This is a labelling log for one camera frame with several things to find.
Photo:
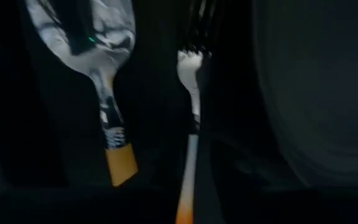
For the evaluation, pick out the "dark grey round plate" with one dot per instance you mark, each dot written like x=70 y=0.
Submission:
x=322 y=93

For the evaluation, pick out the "black plastic tray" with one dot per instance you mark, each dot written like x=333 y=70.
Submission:
x=57 y=124

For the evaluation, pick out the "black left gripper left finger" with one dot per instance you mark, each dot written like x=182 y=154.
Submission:
x=89 y=207

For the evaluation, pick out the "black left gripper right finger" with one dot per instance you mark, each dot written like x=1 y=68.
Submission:
x=275 y=207

